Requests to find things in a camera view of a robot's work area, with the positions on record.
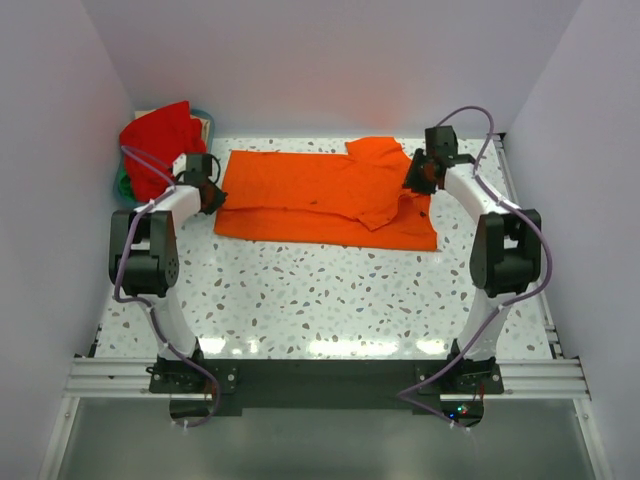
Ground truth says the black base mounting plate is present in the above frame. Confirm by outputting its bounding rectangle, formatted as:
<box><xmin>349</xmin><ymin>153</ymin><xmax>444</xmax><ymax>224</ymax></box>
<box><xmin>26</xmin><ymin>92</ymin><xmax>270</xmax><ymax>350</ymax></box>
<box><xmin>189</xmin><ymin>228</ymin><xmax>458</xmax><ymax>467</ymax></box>
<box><xmin>146</xmin><ymin>358</ymin><xmax>504</xmax><ymax>420</ymax></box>

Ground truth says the green garment in basket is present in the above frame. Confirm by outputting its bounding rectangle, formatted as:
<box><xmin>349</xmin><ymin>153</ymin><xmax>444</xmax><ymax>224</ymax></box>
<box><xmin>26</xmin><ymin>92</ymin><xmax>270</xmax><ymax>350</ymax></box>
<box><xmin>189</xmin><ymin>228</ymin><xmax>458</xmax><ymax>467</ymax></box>
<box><xmin>117</xmin><ymin>170</ymin><xmax>136</xmax><ymax>203</ymax></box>

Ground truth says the aluminium front rail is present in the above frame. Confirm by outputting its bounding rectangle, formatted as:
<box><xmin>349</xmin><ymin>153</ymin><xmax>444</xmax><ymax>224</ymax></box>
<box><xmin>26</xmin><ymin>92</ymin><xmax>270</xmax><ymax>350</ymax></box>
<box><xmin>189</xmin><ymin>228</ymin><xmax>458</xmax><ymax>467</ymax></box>
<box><xmin>64</xmin><ymin>355</ymin><xmax>166</xmax><ymax>399</ymax></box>

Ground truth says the orange t-shirt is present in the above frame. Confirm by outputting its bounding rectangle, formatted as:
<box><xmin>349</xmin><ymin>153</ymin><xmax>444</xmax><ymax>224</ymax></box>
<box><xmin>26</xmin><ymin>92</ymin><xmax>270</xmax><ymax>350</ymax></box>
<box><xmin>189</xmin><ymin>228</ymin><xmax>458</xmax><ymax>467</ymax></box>
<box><xmin>214</xmin><ymin>137</ymin><xmax>438</xmax><ymax>252</ymax></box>

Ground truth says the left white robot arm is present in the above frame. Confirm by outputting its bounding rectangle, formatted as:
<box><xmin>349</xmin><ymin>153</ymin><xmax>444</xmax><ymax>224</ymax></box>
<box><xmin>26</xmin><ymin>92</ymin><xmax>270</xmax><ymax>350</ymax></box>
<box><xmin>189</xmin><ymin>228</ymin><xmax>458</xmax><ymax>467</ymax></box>
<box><xmin>109</xmin><ymin>146</ymin><xmax>227</xmax><ymax>392</ymax></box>

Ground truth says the teal plastic basket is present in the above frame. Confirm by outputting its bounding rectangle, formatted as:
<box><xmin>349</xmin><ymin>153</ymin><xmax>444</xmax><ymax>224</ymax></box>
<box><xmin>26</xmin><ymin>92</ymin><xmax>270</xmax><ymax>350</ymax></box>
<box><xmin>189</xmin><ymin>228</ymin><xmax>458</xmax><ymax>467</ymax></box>
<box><xmin>113</xmin><ymin>101</ymin><xmax>215</xmax><ymax>208</ymax></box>

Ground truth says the red t-shirt in basket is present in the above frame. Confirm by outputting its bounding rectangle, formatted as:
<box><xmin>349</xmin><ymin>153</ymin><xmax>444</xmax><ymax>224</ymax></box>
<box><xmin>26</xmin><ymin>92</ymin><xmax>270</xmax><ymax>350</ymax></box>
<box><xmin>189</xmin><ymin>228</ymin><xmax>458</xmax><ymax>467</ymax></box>
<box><xmin>119</xmin><ymin>100</ymin><xmax>206</xmax><ymax>203</ymax></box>

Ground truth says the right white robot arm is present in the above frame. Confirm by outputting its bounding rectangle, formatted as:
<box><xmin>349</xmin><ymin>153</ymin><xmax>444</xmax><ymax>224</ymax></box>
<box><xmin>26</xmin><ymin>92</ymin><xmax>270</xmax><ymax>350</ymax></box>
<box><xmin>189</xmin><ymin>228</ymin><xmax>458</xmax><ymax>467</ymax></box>
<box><xmin>404</xmin><ymin>126</ymin><xmax>542</xmax><ymax>393</ymax></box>

